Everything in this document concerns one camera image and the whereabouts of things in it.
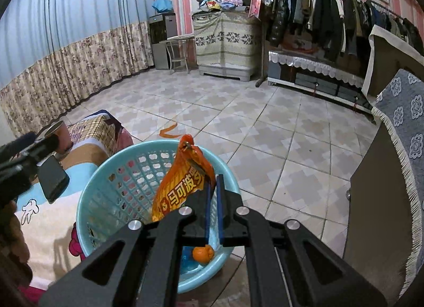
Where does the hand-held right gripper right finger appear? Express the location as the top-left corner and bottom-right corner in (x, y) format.
(217, 175), (388, 307)

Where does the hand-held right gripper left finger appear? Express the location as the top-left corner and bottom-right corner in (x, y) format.
(38, 179), (213, 307)

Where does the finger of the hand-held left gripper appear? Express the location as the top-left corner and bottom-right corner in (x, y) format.
(0, 132), (37, 162)
(20, 135), (70, 204)

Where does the orange mandarin fruit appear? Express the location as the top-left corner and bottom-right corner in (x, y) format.
(192, 245), (215, 264)

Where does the teal plastic basket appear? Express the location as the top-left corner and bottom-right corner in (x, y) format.
(76, 140), (247, 294)

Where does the orange snack bag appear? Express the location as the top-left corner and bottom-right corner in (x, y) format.
(152, 134), (216, 223)

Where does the person's left forearm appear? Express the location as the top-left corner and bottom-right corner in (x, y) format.
(0, 201), (34, 288)

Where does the pink cartoon cup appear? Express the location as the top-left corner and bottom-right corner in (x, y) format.
(43, 120), (72, 155)

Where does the orange strip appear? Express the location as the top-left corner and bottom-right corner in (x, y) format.
(159, 123), (179, 139)

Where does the blue floral curtain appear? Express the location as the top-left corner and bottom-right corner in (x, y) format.
(0, 0), (158, 137)

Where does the brown wooden cabinet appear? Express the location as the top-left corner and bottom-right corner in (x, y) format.
(343, 118), (424, 307)

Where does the grey plastic cabinet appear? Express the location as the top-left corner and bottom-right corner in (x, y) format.
(198, 62), (259, 79)

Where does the metal clothes rack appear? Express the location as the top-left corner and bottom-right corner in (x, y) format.
(255, 0), (408, 87)

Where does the low glass door cabinet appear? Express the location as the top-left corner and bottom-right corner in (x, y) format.
(267, 50), (373, 114)

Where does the grey water dispenser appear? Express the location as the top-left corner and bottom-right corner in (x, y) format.
(148, 12), (178, 71)

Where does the white lace cloth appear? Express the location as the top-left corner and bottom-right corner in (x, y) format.
(268, 50), (368, 84)

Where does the patterned cloth cover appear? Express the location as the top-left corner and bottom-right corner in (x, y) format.
(192, 11), (264, 67)

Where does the grey floral fringed cloth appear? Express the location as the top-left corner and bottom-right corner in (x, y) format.
(371, 69), (424, 297)

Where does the blue cloth bundle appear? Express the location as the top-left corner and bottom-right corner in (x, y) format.
(152, 0), (173, 13)

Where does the cream bordered cloth cover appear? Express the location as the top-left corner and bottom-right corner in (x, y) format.
(361, 24), (424, 99)

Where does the row of hanging clothes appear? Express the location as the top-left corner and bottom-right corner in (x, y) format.
(267, 0), (424, 72)

